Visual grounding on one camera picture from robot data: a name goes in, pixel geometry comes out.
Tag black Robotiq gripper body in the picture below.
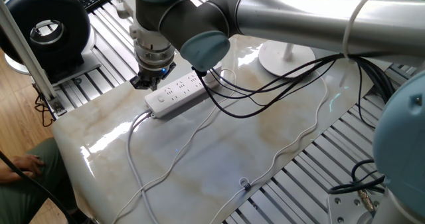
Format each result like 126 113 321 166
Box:
137 62 176 85

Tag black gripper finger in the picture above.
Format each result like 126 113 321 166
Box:
129 74 157 91
158 61 177 84

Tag white power strip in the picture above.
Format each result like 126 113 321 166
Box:
144 71 220 119

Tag grey power strip cable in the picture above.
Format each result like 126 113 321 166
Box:
126 110 160 224

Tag thin white lamp cord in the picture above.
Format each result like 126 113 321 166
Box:
111 67 329 224

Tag person's left forearm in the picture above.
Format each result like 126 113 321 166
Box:
0 166 14 185

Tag white lamp base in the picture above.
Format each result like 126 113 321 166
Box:
258 0 316 78

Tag person's left hand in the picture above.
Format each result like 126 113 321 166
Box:
8 154 46 181

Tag marble pattern table mat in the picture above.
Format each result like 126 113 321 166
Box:
51 0 392 224

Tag green trousers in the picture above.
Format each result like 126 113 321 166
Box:
0 137 79 224

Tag thick black gripper cable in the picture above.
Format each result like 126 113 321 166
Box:
192 53 396 119

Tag red and black wires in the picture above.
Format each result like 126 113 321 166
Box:
34 94 56 128

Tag black ring-shaped device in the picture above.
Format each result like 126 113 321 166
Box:
0 0 102 85

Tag black floor cable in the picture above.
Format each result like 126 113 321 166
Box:
0 150 77 224

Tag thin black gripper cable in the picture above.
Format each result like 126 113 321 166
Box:
357 64 376 129

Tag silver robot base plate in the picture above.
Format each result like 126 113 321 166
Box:
327 192 386 224

